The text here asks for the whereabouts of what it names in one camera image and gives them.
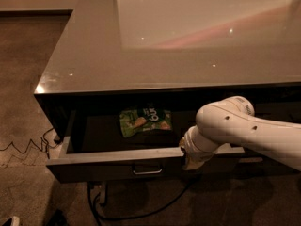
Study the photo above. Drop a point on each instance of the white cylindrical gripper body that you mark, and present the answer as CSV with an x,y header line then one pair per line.
x,y
193,150

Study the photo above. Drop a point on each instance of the drawer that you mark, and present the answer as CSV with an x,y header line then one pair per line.
x,y
94,150

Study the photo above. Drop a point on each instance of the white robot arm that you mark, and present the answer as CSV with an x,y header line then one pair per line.
x,y
233,121

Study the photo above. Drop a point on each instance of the dark cabinet with glossy top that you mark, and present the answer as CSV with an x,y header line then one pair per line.
x,y
178,55

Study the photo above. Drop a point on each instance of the green snack bag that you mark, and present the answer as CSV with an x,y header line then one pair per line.
x,y
138,120

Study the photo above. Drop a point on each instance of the black object on floor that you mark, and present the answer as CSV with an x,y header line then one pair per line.
x,y
57,219

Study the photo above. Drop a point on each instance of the white shoe tip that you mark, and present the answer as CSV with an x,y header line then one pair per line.
x,y
13,221

